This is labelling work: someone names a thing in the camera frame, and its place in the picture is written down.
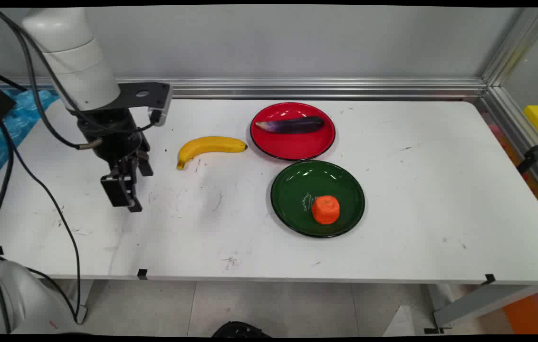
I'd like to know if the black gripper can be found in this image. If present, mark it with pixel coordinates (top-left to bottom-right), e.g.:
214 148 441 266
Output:
78 107 154 213

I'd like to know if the orange mandarin toy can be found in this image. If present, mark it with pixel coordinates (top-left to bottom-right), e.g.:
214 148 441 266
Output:
311 195 341 225

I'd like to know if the yellow banana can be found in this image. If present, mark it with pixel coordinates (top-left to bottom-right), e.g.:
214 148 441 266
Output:
177 136 249 170

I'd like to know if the blue patterned cloth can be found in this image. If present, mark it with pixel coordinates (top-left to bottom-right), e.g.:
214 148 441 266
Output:
0 88 60 193

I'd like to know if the green enamel plate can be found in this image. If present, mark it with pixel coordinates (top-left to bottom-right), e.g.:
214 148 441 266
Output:
270 160 365 238

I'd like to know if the red enamel plate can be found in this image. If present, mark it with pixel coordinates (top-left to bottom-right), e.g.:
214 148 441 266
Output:
250 102 336 162

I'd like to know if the purple eggplant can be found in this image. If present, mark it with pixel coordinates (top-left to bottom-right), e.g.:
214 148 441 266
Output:
255 116 325 134

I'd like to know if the black round floor object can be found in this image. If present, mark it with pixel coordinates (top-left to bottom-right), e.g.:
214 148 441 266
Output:
212 322 270 338

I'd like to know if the grey table leg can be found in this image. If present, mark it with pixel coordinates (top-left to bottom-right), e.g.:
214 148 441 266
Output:
423 284 538 334

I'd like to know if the orange box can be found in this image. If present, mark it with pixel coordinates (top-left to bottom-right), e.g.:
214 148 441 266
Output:
502 285 538 335

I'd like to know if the long black hanging cable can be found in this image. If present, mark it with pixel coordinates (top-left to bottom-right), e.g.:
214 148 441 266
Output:
0 121 88 325

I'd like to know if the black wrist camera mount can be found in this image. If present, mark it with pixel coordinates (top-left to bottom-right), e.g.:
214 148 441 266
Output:
117 82 173 127

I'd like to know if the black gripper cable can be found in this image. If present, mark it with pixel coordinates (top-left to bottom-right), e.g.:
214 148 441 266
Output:
0 8 104 151

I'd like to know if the long aluminium frame rail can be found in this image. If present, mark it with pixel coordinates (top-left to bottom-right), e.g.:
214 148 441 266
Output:
0 77 488 101

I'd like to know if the short aluminium frame rail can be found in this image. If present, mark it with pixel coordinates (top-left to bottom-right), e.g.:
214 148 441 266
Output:
476 85 538 212

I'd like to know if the aluminium frame post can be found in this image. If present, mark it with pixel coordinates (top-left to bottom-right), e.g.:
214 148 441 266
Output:
480 7 538 88

